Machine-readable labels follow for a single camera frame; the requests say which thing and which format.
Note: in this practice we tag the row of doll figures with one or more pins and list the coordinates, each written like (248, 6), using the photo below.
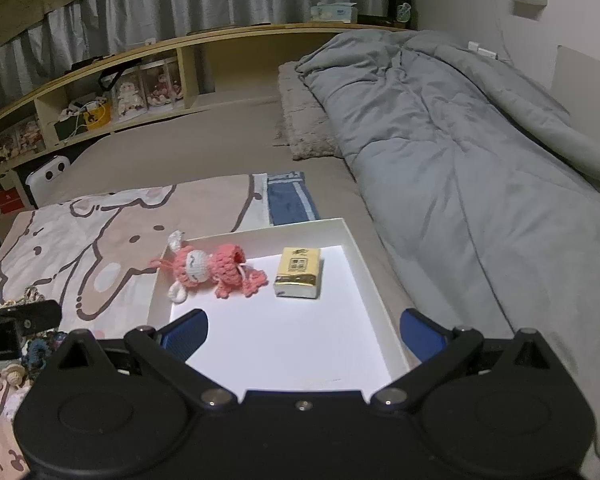
(15, 142)

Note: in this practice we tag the display box with pink doll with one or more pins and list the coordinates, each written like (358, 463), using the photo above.
(162, 85)

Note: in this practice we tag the yellow bag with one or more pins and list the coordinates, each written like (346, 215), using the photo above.
(97, 117)

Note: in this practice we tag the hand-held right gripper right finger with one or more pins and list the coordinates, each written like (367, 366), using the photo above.
(422, 336)

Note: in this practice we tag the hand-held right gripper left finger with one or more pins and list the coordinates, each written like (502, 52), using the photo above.
(184, 334)

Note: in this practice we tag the display box with white doll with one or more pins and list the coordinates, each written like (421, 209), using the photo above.
(129, 97)

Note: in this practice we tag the grey fluffy pillow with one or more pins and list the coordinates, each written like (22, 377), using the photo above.
(302, 115)

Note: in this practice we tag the dark blue crochet pouch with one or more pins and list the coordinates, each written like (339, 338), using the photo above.
(42, 350)

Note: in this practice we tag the white charger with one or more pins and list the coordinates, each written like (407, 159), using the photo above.
(481, 50)

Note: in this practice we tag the green box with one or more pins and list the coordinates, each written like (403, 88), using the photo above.
(70, 127)

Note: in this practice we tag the wooden bedside shelf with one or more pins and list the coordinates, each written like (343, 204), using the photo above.
(190, 75)

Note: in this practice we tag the grey duvet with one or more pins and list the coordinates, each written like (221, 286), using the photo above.
(455, 135)

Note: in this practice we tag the yellow tissue packet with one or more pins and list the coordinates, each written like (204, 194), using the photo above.
(297, 272)

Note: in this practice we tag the tissue box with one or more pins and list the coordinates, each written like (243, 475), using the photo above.
(332, 12)

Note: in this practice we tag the dark glass bottle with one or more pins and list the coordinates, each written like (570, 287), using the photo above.
(404, 10)

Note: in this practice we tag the pink crochet doll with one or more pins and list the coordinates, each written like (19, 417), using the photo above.
(225, 265)

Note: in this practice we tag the white device with two lenses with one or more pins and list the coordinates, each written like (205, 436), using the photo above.
(47, 175)

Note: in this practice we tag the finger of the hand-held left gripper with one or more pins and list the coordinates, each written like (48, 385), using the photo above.
(37, 316)

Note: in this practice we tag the white shallow tray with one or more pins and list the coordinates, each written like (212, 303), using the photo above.
(290, 340)

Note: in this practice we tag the red box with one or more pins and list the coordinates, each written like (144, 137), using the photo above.
(9, 201)

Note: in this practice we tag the cartoon printed blanket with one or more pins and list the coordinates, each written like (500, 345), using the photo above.
(105, 240)

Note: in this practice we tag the blue towel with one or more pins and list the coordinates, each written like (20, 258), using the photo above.
(287, 205)

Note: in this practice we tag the grey curtain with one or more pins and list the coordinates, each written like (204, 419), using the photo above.
(205, 0)

